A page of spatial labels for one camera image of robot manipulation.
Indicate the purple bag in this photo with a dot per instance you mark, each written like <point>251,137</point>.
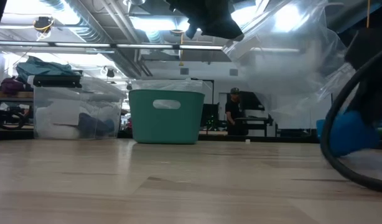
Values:
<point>12,86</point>

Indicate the dark blue bandage roll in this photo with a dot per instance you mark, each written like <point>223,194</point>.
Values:
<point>91,126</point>

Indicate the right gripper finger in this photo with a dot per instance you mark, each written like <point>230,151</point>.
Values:
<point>376,96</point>

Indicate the teal plastic bin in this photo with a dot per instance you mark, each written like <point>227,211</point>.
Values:
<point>166,124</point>

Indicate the black computer tower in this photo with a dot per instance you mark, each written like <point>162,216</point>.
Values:
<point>209,115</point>

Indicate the wooden workbench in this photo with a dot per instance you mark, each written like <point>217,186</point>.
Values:
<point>10,96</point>

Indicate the black desk with monitor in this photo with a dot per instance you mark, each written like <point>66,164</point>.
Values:
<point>254,101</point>

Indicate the clear plastic storage box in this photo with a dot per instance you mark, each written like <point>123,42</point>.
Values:
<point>94,102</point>

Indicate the teal cloth pile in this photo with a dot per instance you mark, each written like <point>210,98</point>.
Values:
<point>41,70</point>

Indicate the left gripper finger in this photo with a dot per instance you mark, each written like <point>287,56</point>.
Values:
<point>222,29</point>
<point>191,31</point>

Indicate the ceiling strip light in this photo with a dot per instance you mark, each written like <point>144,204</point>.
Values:
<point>82,44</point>
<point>144,46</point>
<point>200,47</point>
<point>23,43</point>

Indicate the white bandage roll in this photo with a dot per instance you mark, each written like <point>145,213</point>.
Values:
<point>54,130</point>

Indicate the person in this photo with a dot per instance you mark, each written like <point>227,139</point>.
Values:
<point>233,112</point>

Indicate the black ceiling camera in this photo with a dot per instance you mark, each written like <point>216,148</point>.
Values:
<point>110,73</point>

